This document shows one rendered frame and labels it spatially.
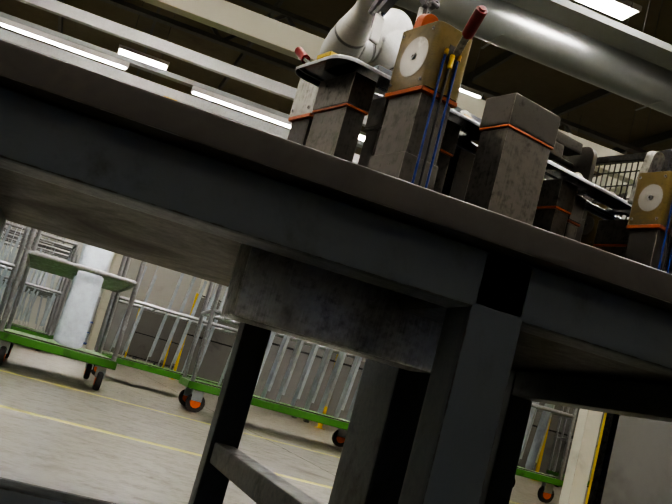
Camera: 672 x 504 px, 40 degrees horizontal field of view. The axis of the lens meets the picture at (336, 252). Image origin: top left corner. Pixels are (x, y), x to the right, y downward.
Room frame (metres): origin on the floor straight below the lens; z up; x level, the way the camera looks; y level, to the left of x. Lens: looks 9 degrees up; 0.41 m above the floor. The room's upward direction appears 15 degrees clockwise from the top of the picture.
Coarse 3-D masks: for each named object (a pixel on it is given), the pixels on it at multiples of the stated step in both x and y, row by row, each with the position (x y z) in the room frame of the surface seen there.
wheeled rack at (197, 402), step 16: (208, 288) 9.44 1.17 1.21; (208, 320) 8.53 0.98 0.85; (224, 320) 9.45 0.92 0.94; (192, 352) 9.44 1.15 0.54; (336, 352) 9.75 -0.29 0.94; (192, 384) 8.51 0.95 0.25; (208, 384) 8.59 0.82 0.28; (192, 400) 8.59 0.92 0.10; (256, 400) 8.64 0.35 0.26; (272, 400) 9.27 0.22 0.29; (304, 416) 8.75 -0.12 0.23; (320, 416) 8.78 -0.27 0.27; (336, 432) 9.72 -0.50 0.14
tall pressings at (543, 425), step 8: (552, 408) 10.03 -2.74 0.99; (544, 416) 10.13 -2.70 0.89; (528, 424) 10.09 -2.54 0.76; (544, 424) 10.08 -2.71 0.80; (528, 432) 10.06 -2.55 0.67; (536, 432) 10.18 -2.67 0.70; (544, 432) 10.03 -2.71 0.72; (536, 440) 10.13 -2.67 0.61; (536, 448) 10.08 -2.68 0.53; (520, 456) 10.04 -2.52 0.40; (528, 456) 10.18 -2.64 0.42; (536, 456) 10.03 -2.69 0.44; (528, 464) 10.13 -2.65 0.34
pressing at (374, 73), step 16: (304, 64) 1.60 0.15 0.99; (320, 64) 1.60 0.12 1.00; (336, 64) 1.58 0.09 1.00; (352, 64) 1.55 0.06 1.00; (368, 64) 1.53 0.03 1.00; (320, 80) 1.69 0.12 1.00; (384, 80) 1.59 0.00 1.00; (384, 96) 1.67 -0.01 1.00; (464, 128) 1.73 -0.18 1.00; (464, 144) 1.83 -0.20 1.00; (560, 176) 1.87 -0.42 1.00; (576, 176) 1.81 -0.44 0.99; (592, 192) 1.92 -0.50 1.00; (608, 192) 1.87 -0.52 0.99; (592, 208) 2.04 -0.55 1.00; (624, 208) 1.97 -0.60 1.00
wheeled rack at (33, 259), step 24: (24, 264) 7.50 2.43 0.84; (48, 264) 8.22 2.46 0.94; (72, 264) 7.60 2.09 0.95; (144, 264) 7.76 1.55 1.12; (120, 288) 8.85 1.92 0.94; (0, 336) 7.48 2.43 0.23; (24, 336) 7.58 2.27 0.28; (120, 336) 7.75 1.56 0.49; (0, 360) 7.54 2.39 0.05; (96, 360) 7.70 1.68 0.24; (96, 384) 7.75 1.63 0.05
